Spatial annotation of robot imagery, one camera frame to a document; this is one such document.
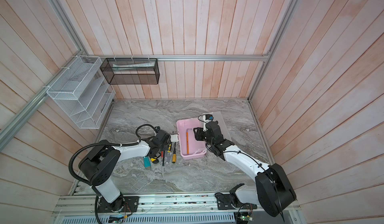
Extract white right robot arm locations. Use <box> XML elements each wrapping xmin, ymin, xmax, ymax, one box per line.
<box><xmin>193</xmin><ymin>121</ymin><xmax>297</xmax><ymax>217</ymax></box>

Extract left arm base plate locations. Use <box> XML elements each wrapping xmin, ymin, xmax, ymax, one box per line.
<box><xmin>96</xmin><ymin>195</ymin><xmax>140</xmax><ymax>213</ymax></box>

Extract orange handled screwdriver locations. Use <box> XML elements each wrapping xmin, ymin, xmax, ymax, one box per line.
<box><xmin>172</xmin><ymin>143</ymin><xmax>177</xmax><ymax>164</ymax></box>

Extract white wire mesh shelf rack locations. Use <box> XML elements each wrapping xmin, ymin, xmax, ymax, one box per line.
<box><xmin>47</xmin><ymin>56</ymin><xmax>116</xmax><ymax>129</ymax></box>

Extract pink tool box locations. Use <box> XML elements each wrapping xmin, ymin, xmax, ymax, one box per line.
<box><xmin>176</xmin><ymin>111</ymin><xmax>232</xmax><ymax>160</ymax></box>

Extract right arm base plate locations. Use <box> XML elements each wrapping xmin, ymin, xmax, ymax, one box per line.
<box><xmin>214</xmin><ymin>193</ymin><xmax>258</xmax><ymax>210</ymax></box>

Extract black corrugated cable conduit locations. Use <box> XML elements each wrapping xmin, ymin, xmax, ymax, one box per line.
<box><xmin>68</xmin><ymin>123</ymin><xmax>158</xmax><ymax>186</ymax></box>

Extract aluminium mounting rail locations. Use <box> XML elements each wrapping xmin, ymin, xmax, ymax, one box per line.
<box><xmin>51</xmin><ymin>190</ymin><xmax>301</xmax><ymax>217</ymax></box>

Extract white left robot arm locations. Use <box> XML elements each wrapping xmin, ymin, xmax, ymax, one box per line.
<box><xmin>78</xmin><ymin>129</ymin><xmax>171</xmax><ymax>204</ymax></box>

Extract teal utility knife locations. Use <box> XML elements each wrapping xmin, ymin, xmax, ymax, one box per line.
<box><xmin>143</xmin><ymin>157</ymin><xmax>151</xmax><ymax>170</ymax></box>

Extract black mesh wall basket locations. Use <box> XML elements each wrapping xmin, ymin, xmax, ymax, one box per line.
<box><xmin>100</xmin><ymin>57</ymin><xmax>160</xmax><ymax>85</ymax></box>

